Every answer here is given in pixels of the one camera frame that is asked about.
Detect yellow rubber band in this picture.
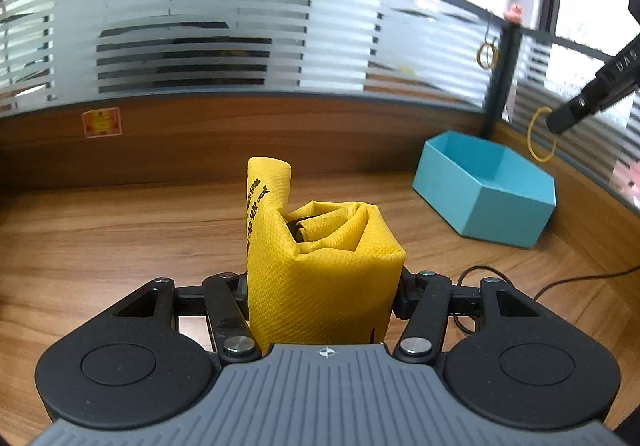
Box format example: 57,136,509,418
526,106,556,164

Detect yellow fabric shopping bag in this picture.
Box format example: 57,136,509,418
246,157,406,350

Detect pink plastic bag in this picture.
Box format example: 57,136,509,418
611,160,640,209

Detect pink figurine on partition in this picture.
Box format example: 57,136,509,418
503,3,524,26

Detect light blue cardboard box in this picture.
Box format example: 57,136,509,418
412,131,556,249

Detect red orange sticker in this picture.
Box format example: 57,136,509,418
81,107,122,138

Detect frosted glass partition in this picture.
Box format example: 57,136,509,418
0,0,640,218

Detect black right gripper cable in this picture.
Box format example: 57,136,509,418
451,264,640,337

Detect gold ring hook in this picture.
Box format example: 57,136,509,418
475,12,500,71

